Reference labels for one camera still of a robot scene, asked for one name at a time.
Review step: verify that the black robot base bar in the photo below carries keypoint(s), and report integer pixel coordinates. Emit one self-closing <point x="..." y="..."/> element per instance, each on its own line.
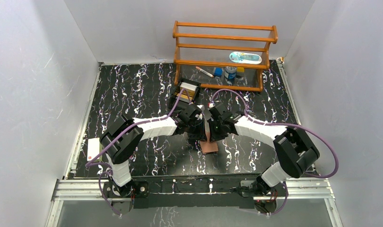
<point x="223" y="190"/>

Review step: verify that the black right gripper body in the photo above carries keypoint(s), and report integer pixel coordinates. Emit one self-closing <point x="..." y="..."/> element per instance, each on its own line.
<point x="219" y="124"/>

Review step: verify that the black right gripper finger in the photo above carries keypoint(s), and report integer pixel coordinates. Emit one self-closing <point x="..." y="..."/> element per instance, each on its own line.
<point x="212" y="129"/>
<point x="218" y="135"/>

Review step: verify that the blue white can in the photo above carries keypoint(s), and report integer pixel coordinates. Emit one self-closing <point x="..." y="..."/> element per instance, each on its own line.
<point x="230" y="72"/>

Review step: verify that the white red card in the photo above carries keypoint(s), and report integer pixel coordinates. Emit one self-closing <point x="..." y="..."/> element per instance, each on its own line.
<point x="93" y="148"/>

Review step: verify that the black card dispenser box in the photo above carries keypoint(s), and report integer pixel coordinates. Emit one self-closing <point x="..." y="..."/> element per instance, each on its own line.
<point x="182" y="104"/>

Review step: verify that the small blue cube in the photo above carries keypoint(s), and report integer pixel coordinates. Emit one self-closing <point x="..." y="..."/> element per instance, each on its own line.
<point x="217" y="72"/>

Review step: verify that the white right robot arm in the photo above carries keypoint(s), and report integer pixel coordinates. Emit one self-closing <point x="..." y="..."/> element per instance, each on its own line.
<point x="294" y="149"/>

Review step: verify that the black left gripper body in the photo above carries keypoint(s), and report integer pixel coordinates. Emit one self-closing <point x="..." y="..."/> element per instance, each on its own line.
<point x="197" y="134"/>

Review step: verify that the blue white packaged item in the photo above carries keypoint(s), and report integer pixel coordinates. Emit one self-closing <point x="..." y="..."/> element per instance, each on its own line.
<point x="245" y="58"/>

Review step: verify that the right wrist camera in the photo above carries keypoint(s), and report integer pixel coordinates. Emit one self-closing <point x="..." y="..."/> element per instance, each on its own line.
<point x="219" y="112"/>

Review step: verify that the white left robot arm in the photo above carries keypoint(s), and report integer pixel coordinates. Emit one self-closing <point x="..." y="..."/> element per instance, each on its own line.
<point x="124" y="135"/>

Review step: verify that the orange wooden shelf rack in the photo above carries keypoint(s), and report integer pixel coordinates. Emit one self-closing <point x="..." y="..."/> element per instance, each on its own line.
<point x="208" y="45"/>

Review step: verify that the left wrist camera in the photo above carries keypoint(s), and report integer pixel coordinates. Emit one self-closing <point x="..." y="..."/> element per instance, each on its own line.
<point x="195" y="112"/>

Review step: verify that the brown leather card holder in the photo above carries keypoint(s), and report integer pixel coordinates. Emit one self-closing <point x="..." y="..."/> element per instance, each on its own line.
<point x="208" y="147"/>

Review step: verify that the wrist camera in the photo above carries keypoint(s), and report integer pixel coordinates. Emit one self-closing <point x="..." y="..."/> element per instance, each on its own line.
<point x="195" y="112"/>
<point x="219" y="112"/>

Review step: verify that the red white marker pen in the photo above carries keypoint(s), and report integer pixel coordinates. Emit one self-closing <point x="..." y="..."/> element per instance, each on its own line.
<point x="203" y="71"/>

